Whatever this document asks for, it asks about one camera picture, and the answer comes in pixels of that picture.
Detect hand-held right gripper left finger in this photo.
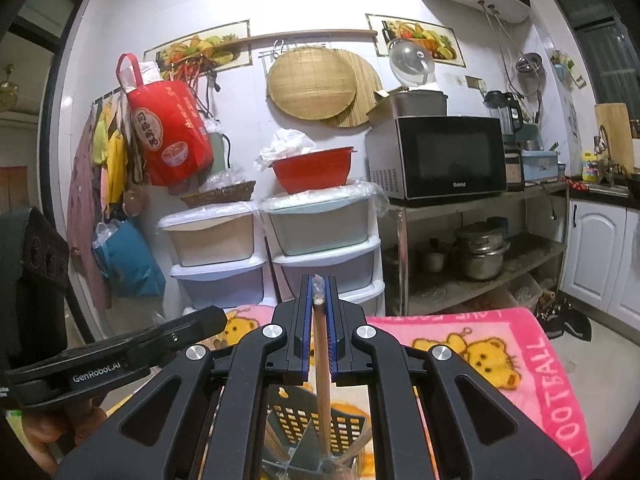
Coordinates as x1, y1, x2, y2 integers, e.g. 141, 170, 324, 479
55, 275, 321, 480

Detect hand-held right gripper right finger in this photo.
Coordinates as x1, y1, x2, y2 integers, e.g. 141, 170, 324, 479
322, 275, 583, 480

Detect single chopstick pair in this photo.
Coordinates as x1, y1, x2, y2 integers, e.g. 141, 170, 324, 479
310, 274, 335, 456

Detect green grid utensil holder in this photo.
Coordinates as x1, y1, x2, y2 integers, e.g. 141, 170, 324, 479
263, 385, 373, 478

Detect pile of wooden chopsticks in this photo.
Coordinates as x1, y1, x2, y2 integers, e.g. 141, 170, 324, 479
263, 420, 301, 476

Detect person's left hand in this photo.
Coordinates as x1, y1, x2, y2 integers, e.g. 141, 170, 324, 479
15, 392, 108, 461

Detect pink hanging garment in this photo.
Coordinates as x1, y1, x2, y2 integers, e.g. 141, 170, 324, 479
66, 110, 113, 311

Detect blue hanging bag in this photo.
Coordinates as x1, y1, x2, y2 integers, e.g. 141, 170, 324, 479
92, 217, 167, 298

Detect white plastic drawer tower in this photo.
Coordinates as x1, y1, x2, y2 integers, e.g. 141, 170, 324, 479
260, 182, 386, 321
157, 202, 268, 311

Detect small steel pot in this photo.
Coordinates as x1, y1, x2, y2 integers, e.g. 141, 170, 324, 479
417, 240, 448, 273

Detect brown round ladle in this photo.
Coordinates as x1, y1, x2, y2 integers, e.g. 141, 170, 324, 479
124, 187, 150, 216

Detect yellow hanging cloth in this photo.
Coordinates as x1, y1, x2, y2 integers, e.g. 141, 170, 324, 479
92, 105, 130, 206

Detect wicker basket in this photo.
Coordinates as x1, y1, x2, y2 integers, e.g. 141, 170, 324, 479
180, 180, 257, 209

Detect red plastic basin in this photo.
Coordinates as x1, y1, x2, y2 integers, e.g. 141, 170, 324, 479
269, 146, 357, 195

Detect large steel pot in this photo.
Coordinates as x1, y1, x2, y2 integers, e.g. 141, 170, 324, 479
454, 222, 511, 281

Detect pink printed blanket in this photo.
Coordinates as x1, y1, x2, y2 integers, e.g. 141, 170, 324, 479
200, 304, 593, 480

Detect white plastic bag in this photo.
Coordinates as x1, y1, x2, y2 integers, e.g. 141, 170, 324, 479
257, 129, 317, 171

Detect red gift bag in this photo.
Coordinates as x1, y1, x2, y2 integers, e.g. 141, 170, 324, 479
117, 53, 215, 187

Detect metal shelf rack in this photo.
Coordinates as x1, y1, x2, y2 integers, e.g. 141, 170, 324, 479
385, 180, 571, 318

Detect black microwave oven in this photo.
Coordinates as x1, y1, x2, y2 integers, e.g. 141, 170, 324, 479
365, 115, 508, 202

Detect black shoes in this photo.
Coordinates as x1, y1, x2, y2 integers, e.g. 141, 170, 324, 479
540, 300, 593, 341

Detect grey rectangular container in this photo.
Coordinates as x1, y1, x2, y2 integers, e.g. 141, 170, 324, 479
370, 89, 449, 117

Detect round bamboo mat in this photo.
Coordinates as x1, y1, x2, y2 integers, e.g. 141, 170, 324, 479
325, 49, 383, 128

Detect round bamboo tray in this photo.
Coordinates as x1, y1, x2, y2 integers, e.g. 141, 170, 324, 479
266, 46, 357, 121

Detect light blue storage box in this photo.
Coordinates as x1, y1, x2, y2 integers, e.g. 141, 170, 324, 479
520, 150, 560, 183

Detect white kitchen cabinets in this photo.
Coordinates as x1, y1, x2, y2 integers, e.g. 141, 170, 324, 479
560, 197, 640, 318

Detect black blender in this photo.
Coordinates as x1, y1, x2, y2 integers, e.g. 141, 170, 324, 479
484, 90, 525, 193

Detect glass pot lid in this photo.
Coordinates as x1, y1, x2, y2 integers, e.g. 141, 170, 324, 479
389, 36, 435, 86

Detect metal faucet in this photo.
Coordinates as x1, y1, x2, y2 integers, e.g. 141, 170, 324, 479
595, 125, 626, 186

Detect hanging steel pot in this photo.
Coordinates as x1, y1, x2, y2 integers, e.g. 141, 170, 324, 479
515, 51, 543, 96

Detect wooden cutting board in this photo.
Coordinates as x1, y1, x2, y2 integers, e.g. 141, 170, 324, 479
594, 102, 635, 171

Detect dark window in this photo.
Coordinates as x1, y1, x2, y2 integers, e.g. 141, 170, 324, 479
537, 0, 640, 106

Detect fruit wall poster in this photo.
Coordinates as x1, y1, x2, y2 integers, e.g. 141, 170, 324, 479
143, 20, 251, 68
365, 12, 467, 68

